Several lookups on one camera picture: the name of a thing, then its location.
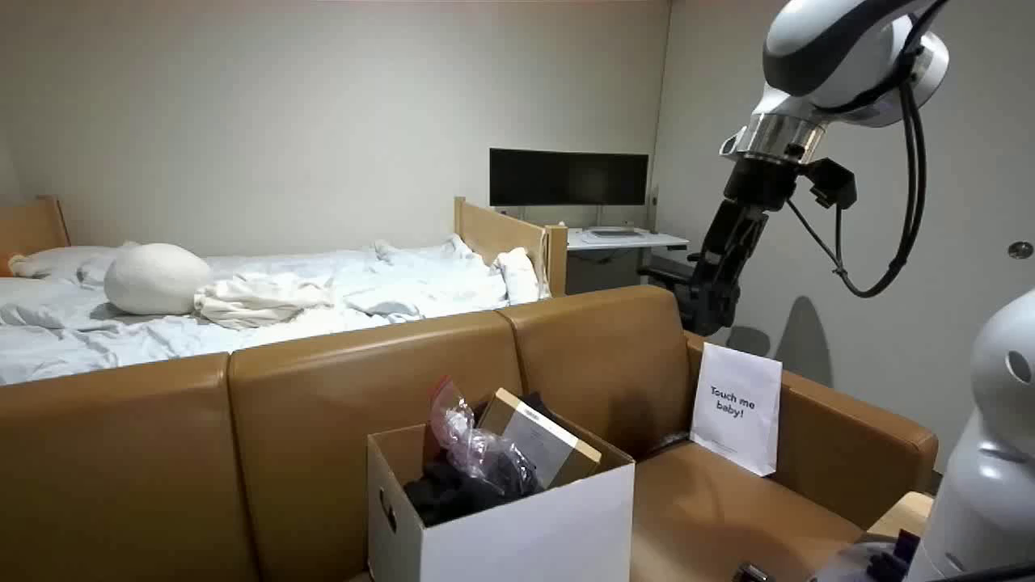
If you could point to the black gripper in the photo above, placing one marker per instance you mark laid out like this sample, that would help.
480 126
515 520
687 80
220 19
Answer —
733 230

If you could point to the box with wooden edge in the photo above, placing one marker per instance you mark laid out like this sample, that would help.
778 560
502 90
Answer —
544 432

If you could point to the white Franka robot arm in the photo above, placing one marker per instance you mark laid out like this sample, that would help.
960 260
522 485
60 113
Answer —
842 42

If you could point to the white cardboard box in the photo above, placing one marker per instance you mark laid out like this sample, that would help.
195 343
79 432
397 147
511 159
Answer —
529 534

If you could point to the tan leather couch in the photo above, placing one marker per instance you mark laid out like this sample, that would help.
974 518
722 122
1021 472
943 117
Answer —
270 432

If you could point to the white desk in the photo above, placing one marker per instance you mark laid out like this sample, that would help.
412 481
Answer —
627 253

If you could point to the white paper sign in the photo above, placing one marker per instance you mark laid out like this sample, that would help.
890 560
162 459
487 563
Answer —
740 409

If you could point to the black keyboard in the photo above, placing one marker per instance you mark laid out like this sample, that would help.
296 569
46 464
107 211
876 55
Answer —
616 230

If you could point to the black computer monitor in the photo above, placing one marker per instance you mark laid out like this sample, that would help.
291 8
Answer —
566 177

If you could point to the wooden bed footboard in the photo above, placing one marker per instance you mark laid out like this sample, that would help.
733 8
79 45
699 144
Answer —
506 230

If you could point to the clear plastic bag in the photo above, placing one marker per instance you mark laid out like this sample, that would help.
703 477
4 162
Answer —
463 438

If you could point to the dark clothes pile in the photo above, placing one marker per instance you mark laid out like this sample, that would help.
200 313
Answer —
456 496

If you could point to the crumpled white blanket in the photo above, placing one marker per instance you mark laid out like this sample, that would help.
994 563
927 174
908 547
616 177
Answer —
260 299

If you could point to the round white cushion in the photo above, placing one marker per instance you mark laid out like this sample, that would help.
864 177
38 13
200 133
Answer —
158 280

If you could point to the bed mattress with white sheets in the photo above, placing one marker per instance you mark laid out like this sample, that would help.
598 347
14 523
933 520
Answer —
130 334

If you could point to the white pillow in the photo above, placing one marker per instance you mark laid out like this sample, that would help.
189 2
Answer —
60 260

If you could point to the wooden bed headboard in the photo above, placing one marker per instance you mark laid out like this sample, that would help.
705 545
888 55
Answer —
27 230

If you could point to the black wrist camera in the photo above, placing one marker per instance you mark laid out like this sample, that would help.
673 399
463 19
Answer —
834 181

